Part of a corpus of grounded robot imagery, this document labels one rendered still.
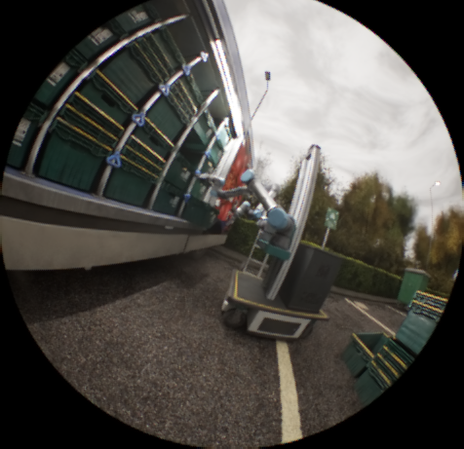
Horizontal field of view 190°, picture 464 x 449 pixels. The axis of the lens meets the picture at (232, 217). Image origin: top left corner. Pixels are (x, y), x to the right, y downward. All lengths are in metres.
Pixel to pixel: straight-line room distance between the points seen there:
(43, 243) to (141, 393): 0.71
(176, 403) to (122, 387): 0.23
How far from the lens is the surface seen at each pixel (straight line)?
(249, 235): 3.90
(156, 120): 1.07
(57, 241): 0.75
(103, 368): 0.84
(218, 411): 0.84
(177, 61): 1.23
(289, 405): 1.01
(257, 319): 1.09
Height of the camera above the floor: 0.78
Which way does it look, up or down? 3 degrees up
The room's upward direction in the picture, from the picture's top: 21 degrees clockwise
